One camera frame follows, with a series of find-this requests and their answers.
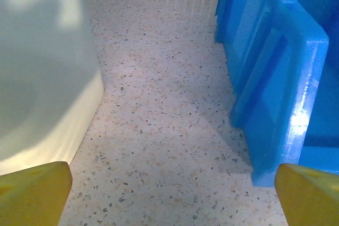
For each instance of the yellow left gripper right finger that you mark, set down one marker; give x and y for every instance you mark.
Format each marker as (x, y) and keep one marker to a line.
(310, 199)

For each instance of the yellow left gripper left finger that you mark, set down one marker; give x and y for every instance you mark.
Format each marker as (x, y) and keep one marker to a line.
(31, 197)

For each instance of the blue three-compartment bin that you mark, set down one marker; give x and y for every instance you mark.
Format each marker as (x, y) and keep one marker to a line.
(265, 77)

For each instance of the cream utensil holder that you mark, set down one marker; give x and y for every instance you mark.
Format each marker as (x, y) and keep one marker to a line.
(39, 64)

